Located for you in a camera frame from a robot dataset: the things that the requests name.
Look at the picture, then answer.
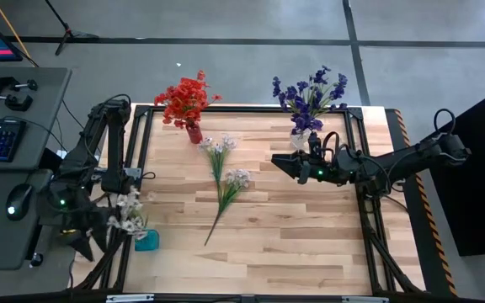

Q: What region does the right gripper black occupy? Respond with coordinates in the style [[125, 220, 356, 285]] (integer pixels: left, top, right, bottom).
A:
[[270, 130, 368, 186]]

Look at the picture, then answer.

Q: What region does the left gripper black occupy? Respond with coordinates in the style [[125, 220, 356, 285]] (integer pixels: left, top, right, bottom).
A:
[[39, 180, 115, 263]]

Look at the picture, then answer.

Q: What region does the clear crystal glass vase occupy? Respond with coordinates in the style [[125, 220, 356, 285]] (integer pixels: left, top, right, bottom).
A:
[[289, 128, 313, 152]]

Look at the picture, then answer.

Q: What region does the purple artificial flower stem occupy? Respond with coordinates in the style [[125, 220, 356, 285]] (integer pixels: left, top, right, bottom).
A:
[[291, 65, 332, 132], [271, 75, 302, 111], [317, 71, 349, 113]]

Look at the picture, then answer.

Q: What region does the white artificial flower stem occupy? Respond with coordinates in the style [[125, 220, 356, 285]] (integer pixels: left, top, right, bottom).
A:
[[203, 167, 253, 247], [198, 134, 238, 203], [106, 186, 150, 242]]

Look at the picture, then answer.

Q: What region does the red artificial flower stem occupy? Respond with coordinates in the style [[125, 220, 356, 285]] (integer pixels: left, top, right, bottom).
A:
[[153, 86, 184, 127], [194, 69, 223, 104], [170, 77, 210, 124]]

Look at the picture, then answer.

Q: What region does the teal glass vase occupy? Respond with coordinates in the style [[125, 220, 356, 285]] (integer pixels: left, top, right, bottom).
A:
[[134, 228, 161, 253]]

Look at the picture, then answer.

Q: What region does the red glass bottle vase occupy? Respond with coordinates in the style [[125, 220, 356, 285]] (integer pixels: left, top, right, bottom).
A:
[[185, 121, 205, 145]]

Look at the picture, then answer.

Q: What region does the black computer mouse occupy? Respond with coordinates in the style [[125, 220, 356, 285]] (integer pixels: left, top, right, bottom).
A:
[[5, 183, 35, 222]]

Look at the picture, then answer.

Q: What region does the black C-clamp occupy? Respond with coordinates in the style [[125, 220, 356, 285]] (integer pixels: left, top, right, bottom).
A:
[[0, 90, 34, 113], [0, 74, 40, 93]]

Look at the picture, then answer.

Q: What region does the grey computer desk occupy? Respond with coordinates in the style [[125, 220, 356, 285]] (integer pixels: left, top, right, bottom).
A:
[[0, 66, 73, 270]]

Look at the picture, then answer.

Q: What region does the black cabinet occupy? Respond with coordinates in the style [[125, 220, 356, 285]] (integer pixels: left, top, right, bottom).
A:
[[418, 82, 485, 258]]

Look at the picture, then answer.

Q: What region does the black tripod stand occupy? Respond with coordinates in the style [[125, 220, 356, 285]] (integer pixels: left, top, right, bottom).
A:
[[42, 0, 100, 57]]

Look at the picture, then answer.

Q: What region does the silver metal bracket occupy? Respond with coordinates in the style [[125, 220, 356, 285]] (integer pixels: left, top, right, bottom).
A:
[[105, 293, 155, 303], [341, 295, 390, 303]]

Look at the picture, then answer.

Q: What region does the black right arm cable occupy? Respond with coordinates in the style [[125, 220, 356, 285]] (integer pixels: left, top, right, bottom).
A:
[[434, 108, 457, 136]]

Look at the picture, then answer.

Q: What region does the yellow cable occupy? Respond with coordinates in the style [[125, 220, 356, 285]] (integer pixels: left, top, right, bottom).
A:
[[0, 0, 40, 68]]

